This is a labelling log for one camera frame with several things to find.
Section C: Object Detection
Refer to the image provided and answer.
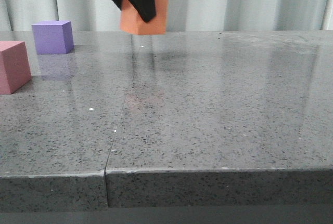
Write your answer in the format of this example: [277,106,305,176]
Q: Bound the purple foam cube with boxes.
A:
[32,20,74,55]

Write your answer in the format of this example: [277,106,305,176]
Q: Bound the pale grey curtain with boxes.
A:
[1,0,332,31]

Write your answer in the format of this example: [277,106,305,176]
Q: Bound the orange foam cube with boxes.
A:
[120,0,168,35]

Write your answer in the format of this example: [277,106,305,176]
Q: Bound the pink foam cube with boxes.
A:
[1,41,32,95]

